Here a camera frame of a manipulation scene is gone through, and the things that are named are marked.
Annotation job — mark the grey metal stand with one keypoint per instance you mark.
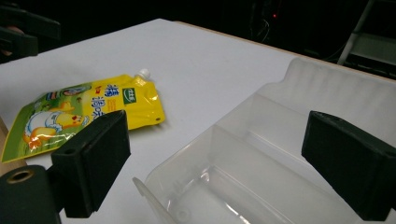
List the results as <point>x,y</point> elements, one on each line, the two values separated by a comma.
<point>370,46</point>

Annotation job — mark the clear plastic bin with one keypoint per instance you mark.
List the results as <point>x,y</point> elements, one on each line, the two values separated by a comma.
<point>280,149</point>

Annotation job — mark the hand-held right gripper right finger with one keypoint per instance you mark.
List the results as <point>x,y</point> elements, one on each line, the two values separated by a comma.
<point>348,155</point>

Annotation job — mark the yellow spout pouch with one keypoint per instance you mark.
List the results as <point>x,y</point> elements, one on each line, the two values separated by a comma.
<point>77,115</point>

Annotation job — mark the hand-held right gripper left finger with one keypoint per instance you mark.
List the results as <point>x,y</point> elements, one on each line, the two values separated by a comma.
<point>93,161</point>

